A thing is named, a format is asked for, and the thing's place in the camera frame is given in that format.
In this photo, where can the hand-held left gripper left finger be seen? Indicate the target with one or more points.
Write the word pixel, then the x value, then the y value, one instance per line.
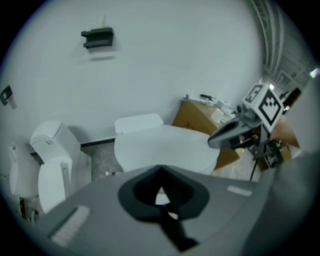
pixel 127 197

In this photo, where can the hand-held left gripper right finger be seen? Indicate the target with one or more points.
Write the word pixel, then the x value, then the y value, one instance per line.
pixel 197 197

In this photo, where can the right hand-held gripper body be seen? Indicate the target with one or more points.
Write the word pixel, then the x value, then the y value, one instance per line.
pixel 268 106

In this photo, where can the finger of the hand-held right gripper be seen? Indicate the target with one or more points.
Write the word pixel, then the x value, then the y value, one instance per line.
pixel 222 136

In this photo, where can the white toilet lid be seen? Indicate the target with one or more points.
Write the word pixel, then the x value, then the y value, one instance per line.
pixel 170 147

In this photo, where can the white toilet with rounded tank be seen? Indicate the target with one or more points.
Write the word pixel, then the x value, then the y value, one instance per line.
pixel 53 160

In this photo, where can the small white box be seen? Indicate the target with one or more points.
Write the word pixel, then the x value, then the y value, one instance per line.
pixel 217 115

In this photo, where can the large cardboard box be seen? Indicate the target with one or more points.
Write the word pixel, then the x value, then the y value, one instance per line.
pixel 197 116

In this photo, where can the small cardboard box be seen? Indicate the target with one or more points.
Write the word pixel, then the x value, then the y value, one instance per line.
pixel 285 135

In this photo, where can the pile of white papers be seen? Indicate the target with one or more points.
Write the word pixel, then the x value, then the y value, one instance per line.
pixel 220 102

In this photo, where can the white urinal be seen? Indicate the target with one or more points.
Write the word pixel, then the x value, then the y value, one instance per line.
pixel 21 172

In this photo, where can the black wall shelf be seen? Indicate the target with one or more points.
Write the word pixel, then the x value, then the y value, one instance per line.
pixel 98 37

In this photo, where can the small black wall holder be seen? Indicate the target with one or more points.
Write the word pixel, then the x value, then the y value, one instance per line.
pixel 5 95

